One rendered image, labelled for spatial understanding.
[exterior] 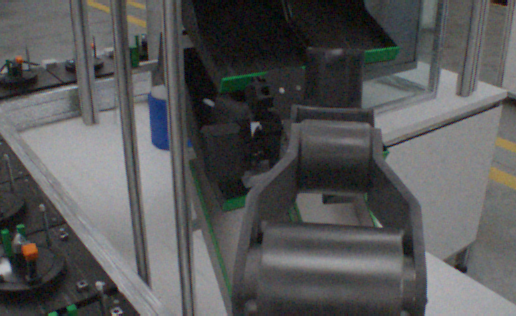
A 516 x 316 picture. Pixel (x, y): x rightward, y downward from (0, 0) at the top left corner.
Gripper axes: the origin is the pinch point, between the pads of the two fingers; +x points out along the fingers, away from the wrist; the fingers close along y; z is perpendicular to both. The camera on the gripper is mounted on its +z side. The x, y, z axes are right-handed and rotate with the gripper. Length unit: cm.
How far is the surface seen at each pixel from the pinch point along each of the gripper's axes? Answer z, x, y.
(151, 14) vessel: 21, 89, -13
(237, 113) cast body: 1.9, 9.8, -1.3
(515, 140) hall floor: -71, 202, -287
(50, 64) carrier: 11, 154, 8
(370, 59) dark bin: 7.5, 1.7, -18.2
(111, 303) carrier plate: -26.8, 24.5, 17.7
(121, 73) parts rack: 8.7, 26.3, 10.3
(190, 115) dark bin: 2.4, 12.0, 4.7
